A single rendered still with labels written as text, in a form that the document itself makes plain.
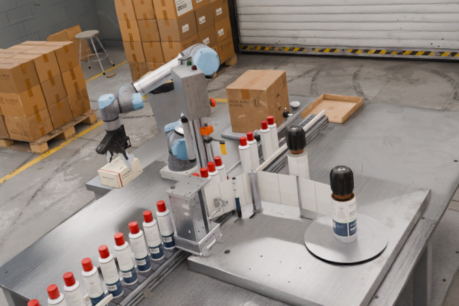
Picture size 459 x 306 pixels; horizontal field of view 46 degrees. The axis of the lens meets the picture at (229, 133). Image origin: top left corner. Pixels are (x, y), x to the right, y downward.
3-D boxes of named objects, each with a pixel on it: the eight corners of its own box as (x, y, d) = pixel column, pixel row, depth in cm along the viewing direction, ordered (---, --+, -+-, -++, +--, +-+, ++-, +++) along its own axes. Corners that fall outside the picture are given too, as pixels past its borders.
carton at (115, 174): (120, 188, 248) (116, 174, 245) (101, 184, 255) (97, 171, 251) (143, 172, 260) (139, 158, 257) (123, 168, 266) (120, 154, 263)
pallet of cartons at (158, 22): (188, 98, 617) (169, -4, 569) (131, 93, 660) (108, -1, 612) (239, 63, 708) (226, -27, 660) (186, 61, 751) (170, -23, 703)
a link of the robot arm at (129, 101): (138, 87, 253) (115, 93, 251) (141, 94, 243) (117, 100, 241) (142, 104, 256) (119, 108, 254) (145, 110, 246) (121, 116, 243)
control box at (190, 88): (189, 121, 221) (180, 78, 213) (178, 108, 236) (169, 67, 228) (212, 115, 223) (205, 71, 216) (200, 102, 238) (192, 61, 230)
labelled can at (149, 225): (158, 263, 206) (147, 218, 197) (148, 259, 209) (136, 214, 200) (167, 255, 210) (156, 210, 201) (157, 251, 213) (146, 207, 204)
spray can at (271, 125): (276, 157, 269) (272, 119, 260) (267, 156, 272) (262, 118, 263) (281, 152, 273) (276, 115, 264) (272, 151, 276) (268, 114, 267)
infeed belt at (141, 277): (120, 312, 190) (117, 304, 188) (104, 305, 195) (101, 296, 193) (326, 121, 307) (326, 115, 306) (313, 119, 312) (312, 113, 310)
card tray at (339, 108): (342, 123, 304) (342, 117, 303) (301, 118, 319) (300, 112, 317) (363, 103, 326) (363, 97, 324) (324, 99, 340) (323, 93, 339)
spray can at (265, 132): (270, 162, 265) (265, 124, 257) (261, 160, 268) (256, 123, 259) (275, 157, 269) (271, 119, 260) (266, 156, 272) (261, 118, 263)
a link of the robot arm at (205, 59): (188, 153, 271) (216, 46, 256) (195, 164, 257) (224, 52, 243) (164, 149, 267) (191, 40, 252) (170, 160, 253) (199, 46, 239)
